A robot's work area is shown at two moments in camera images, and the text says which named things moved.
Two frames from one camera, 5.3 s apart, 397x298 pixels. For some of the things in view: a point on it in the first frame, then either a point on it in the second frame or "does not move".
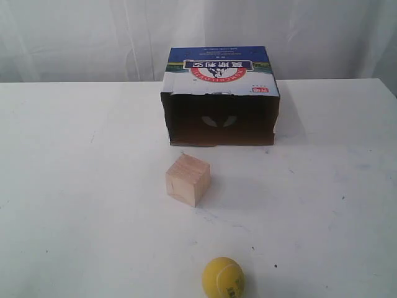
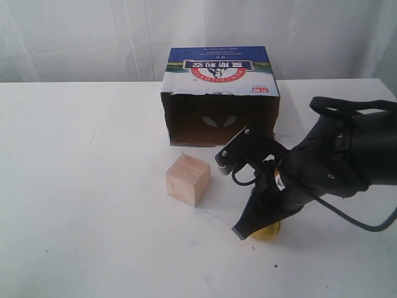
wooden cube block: x=188 y=179 does not move
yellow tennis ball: x=223 y=277 -> x=267 y=233
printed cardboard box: x=221 y=96 does not move
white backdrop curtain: x=118 y=41 does not move
